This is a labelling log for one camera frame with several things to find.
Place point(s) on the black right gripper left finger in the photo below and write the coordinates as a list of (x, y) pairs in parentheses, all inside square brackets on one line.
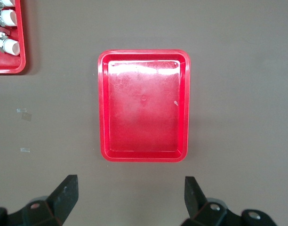
[(64, 195)]

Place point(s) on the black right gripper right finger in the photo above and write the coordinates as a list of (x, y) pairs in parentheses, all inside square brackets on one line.
[(193, 197)]

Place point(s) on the clear tape piece on table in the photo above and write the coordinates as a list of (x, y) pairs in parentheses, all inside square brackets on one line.
[(21, 110), (25, 150)]

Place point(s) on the square clear tape piece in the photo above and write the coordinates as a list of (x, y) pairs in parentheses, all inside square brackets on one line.
[(26, 116)]

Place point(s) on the larger red plastic tray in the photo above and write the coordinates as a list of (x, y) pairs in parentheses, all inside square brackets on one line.
[(7, 64)]

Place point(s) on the steel pipe fitting white caps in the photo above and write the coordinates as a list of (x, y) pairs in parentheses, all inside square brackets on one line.
[(12, 47), (8, 17), (5, 2)]

